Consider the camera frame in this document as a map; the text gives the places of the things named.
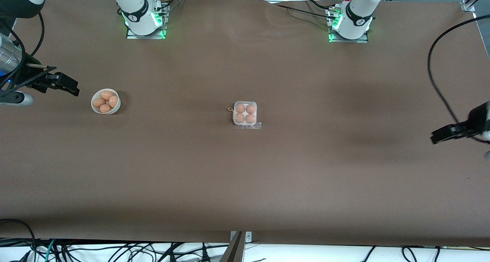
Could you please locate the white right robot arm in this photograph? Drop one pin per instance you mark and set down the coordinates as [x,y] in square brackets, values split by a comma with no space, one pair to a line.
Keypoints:
[134,9]

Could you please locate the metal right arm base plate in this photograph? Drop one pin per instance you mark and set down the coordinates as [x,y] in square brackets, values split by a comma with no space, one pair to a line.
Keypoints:
[132,34]

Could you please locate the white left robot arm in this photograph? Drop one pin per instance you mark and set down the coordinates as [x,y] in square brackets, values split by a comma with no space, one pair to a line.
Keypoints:
[358,13]

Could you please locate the small metal bracket plate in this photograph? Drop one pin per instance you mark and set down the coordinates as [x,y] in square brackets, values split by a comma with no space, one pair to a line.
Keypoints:
[249,237]

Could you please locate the dark wedge-shaped mount bar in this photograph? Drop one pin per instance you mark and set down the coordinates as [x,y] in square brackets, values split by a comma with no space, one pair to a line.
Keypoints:
[233,252]

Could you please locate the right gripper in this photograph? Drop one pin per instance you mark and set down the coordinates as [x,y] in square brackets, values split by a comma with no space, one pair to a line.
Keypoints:
[27,77]

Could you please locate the brown egg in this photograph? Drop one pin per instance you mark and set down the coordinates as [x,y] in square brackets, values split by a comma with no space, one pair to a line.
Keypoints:
[105,108]
[99,102]
[239,118]
[250,109]
[250,119]
[113,101]
[240,108]
[107,95]

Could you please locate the clear plastic tape piece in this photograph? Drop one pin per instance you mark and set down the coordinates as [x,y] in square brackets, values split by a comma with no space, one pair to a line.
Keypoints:
[256,126]

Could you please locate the brown table cover sheet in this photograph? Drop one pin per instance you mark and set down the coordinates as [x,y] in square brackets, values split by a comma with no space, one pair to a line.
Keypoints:
[306,178]

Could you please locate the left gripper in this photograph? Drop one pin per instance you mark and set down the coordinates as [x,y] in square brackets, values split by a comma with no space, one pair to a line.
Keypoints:
[477,121]

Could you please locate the clear plastic egg carton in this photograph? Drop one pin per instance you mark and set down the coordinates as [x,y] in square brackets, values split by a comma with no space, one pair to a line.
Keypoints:
[245,113]

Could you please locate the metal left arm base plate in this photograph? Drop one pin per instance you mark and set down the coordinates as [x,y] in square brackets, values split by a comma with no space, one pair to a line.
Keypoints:
[363,39]

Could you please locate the white round bowl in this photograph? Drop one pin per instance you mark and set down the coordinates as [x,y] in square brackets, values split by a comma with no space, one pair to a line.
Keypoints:
[116,110]

